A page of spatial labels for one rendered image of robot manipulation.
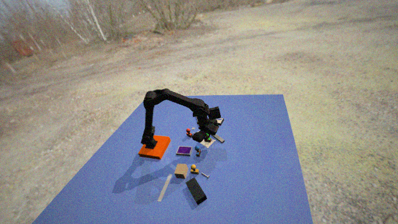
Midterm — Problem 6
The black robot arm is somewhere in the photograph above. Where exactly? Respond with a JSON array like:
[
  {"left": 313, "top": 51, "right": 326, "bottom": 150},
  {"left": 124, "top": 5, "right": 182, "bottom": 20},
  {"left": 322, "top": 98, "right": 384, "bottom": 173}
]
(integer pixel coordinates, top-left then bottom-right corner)
[{"left": 141, "top": 88, "right": 221, "bottom": 149}]

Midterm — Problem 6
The beige flat bar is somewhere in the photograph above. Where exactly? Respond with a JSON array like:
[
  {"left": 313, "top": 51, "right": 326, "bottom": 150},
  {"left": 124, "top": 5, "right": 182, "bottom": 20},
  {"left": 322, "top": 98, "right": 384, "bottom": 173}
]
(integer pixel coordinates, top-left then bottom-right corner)
[{"left": 158, "top": 174, "right": 173, "bottom": 202}]

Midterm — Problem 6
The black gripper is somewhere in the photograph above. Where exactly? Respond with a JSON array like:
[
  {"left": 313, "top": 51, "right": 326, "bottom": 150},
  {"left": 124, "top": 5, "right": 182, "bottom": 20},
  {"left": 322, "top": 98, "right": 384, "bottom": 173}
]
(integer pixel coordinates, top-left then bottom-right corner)
[{"left": 192, "top": 118, "right": 217, "bottom": 142}]

